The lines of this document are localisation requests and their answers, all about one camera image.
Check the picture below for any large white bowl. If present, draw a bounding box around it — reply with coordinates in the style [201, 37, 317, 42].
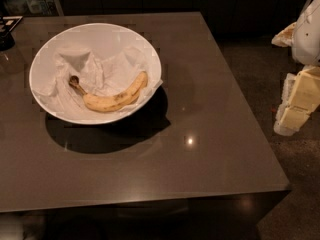
[28, 22, 163, 126]

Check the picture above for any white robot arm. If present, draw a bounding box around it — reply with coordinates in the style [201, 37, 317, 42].
[271, 0, 320, 136]

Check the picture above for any shelf with bottles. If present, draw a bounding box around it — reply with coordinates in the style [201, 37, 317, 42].
[0, 0, 63, 17]

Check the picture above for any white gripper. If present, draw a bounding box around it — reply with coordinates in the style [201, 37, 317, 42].
[273, 66, 320, 136]

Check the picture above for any black object at table corner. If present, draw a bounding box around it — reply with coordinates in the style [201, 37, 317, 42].
[0, 16, 22, 51]

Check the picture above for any white paper liner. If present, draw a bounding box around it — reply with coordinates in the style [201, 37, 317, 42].
[29, 44, 162, 125]

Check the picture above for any yellow banana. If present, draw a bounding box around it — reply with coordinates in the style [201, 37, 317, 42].
[69, 71, 148, 112]

